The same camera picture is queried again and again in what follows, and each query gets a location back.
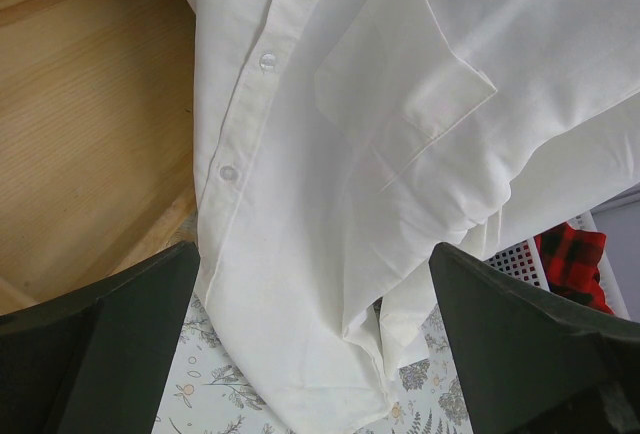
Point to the floral table cover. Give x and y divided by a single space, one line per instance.
264 347

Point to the red black plaid shirt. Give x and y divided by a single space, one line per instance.
570 259

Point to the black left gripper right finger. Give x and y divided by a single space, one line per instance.
530 361

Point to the wooden clothes rack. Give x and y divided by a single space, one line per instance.
96 139

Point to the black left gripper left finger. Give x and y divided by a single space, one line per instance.
96 360

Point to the white long-sleeve shirt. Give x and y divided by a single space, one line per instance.
391 116

